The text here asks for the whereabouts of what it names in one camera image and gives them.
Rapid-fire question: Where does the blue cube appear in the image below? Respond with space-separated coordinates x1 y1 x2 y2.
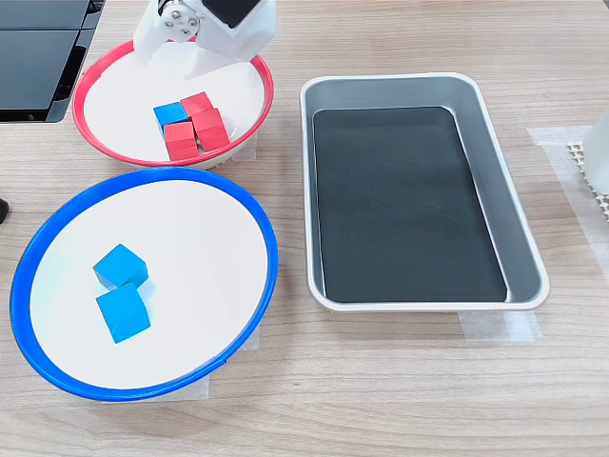
92 243 148 290
152 101 190 139
94 283 152 345

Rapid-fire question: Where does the red-rimmed white plate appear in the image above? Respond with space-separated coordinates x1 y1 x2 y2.
71 38 276 170

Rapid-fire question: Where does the black flat electronic device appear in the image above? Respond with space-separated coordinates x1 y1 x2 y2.
0 0 108 124

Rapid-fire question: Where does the clear adhesive tape strip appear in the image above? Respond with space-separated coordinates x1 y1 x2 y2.
235 328 262 353
525 126 609 280
227 130 258 163
459 308 543 342
102 375 210 405

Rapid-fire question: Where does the black mat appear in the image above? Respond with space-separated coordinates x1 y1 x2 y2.
312 107 509 305

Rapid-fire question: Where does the blue-rimmed white plate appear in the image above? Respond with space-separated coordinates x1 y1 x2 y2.
9 166 280 404

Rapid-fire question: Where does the red cube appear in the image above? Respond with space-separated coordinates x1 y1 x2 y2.
164 121 200 163
191 108 231 152
179 90 214 118

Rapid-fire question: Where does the pale perforated plate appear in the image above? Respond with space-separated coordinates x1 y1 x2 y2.
565 140 609 225

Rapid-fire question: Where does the steel tray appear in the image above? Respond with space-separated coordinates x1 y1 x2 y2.
299 71 552 314

